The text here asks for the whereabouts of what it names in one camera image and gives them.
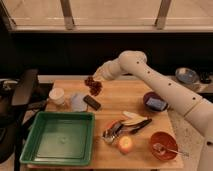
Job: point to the metal spoon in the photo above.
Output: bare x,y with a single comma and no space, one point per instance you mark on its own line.
161,149

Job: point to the orange bowl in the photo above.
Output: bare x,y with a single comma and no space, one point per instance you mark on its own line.
166,140

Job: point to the dark purple bowl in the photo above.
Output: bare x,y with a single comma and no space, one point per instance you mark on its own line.
152,95

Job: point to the black rectangular block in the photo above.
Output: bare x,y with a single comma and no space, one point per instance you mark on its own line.
92,102

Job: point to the green plastic tray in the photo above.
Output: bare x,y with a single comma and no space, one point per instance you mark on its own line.
60,139

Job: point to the blue sponge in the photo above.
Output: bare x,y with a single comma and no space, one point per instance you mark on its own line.
156,104

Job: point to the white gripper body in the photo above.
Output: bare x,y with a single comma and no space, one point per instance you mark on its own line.
97,76

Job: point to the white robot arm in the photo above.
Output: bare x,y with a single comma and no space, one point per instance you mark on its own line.
197,110

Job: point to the dark red grape bunch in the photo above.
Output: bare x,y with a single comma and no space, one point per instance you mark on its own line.
95,87

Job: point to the black chair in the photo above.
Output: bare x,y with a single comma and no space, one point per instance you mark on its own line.
26,95

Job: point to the red yellow apple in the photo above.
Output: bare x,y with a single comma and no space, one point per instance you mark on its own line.
125,144

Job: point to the orange carrot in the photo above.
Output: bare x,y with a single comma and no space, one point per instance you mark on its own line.
109,125

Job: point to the yellow banana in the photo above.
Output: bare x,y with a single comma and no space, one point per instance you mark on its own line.
132,118

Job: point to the grey plate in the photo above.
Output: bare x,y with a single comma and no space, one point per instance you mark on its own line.
186,75

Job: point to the white cup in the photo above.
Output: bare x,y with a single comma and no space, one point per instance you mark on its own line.
56,95

